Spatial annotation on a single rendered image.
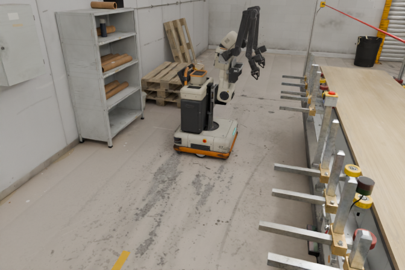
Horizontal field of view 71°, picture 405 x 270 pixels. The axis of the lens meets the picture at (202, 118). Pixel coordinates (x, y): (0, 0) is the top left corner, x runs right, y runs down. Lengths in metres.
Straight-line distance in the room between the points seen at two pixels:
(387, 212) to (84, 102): 3.06
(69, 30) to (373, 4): 7.70
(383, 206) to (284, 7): 7.79
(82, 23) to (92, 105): 0.91
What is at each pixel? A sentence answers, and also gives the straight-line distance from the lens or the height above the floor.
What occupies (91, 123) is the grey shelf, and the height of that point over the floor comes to 0.30.
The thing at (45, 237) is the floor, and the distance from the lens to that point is 2.71.
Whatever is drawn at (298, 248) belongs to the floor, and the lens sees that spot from 2.49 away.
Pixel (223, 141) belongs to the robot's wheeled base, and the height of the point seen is 0.27.
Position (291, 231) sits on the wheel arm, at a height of 0.86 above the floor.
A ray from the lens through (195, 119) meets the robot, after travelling 3.13.
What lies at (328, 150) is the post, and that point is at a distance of 1.74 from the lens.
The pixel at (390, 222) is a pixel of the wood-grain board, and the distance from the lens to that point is 1.51.
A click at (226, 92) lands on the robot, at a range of 3.09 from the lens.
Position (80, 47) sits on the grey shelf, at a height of 1.20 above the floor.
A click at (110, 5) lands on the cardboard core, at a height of 1.59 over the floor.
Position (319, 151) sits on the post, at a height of 0.82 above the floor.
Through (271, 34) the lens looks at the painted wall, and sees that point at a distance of 9.04.
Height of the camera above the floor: 1.80
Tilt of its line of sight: 25 degrees down
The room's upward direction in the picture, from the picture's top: 1 degrees clockwise
